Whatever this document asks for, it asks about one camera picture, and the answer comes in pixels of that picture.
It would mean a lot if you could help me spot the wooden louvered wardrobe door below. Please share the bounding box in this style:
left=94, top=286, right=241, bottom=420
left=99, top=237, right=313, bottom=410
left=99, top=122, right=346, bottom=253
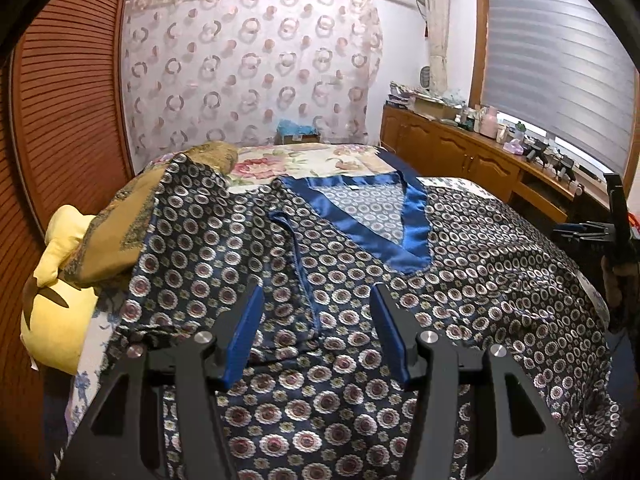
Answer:
left=5, top=0, right=136, bottom=411

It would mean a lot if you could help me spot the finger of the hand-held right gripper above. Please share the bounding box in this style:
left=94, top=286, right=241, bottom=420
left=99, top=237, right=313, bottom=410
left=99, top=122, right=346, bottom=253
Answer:
left=551, top=222, right=612, bottom=243

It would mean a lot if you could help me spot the beige lace curtain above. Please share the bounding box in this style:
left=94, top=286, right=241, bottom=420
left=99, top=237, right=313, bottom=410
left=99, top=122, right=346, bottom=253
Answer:
left=425, top=0, right=452, bottom=93

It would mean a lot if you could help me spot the gold patterned pillow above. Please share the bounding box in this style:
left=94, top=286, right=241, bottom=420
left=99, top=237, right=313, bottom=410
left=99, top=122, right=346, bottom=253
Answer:
left=62, top=142, right=239, bottom=288

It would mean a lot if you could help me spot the bed with floral sheet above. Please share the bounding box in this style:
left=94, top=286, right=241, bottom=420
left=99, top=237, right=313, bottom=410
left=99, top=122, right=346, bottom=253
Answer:
left=65, top=142, right=506, bottom=441

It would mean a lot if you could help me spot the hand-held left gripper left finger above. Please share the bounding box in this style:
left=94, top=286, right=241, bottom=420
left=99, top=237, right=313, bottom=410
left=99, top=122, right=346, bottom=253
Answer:
left=56, top=280, right=266, bottom=480

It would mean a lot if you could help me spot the yellow plush toy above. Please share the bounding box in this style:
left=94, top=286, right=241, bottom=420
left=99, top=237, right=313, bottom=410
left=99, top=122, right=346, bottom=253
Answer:
left=20, top=204, right=101, bottom=376

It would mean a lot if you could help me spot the clutter of bottles and boxes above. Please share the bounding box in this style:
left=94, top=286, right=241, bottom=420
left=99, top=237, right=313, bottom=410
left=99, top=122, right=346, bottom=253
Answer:
left=387, top=80, right=601, bottom=186

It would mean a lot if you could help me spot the blue box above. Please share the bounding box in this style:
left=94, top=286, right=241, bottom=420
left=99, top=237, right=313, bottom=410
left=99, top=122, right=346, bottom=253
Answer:
left=275, top=119, right=321, bottom=146

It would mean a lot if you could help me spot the long wooden cabinet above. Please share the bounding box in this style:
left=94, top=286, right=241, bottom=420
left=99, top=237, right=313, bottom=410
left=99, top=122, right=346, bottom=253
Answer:
left=380, top=102, right=611, bottom=226

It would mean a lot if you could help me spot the window with grey blind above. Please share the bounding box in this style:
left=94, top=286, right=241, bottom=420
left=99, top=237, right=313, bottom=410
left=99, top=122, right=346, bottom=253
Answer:
left=472, top=0, right=640, bottom=181

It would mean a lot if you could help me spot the sheer circle-patterned curtain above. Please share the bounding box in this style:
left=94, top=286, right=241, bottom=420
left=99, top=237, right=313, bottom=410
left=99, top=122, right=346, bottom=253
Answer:
left=122, top=0, right=385, bottom=158

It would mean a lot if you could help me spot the navy circle-patterned satin robe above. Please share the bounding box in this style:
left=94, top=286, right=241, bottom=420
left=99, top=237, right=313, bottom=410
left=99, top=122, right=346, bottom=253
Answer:
left=102, top=152, right=623, bottom=480

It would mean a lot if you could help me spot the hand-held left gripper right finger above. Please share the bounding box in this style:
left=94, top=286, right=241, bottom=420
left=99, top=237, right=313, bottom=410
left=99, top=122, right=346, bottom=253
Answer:
left=372, top=282, right=584, bottom=480

